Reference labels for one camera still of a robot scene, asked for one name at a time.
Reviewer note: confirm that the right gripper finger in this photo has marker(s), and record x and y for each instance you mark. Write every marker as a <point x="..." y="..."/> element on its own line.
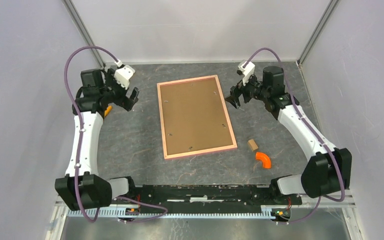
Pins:
<point x="237" y="90"/>
<point x="234" y="101"/>

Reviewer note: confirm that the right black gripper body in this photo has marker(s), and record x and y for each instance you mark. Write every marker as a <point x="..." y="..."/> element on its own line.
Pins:
<point x="253" y="90"/>

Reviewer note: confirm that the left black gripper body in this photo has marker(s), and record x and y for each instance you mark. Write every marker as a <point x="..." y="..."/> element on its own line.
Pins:
<point x="117" y="94"/>

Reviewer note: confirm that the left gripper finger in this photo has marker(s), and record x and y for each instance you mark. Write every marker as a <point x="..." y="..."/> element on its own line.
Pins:
<point x="110" y="76"/>
<point x="132" y="100"/>

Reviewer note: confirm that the orange handled screwdriver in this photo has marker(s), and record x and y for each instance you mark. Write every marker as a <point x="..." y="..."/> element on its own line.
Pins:
<point x="108" y="110"/>

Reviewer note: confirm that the pink wooden photo frame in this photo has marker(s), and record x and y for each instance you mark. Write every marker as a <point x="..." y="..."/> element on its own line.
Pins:
<point x="194" y="118"/>

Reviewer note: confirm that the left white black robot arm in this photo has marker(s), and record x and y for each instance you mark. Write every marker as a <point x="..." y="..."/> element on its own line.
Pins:
<point x="82" y="187"/>

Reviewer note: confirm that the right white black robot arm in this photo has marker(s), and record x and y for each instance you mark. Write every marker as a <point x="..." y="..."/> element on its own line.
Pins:
<point x="328" y="169"/>

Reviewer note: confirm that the small wooden block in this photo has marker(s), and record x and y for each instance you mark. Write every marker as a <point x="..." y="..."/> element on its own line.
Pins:
<point x="252" y="145"/>

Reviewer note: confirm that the orange curved pipe piece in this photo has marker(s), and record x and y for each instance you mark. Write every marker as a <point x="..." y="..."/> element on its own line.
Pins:
<point x="264" y="159"/>

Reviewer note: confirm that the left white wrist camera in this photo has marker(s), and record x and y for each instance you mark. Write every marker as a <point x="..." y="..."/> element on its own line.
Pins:
<point x="123" y="74"/>

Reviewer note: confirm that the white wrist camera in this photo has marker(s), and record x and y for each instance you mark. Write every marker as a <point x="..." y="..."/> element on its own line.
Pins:
<point x="123" y="74"/>
<point x="246" y="70"/>

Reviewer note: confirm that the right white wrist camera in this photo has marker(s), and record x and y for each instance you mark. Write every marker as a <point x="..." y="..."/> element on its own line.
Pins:
<point x="246" y="70"/>

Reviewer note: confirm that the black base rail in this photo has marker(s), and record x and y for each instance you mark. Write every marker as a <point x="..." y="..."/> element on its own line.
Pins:
<point x="208" y="199"/>

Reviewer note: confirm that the slotted aluminium cable duct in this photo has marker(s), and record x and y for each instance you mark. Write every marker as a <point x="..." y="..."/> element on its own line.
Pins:
<point x="121" y="212"/>

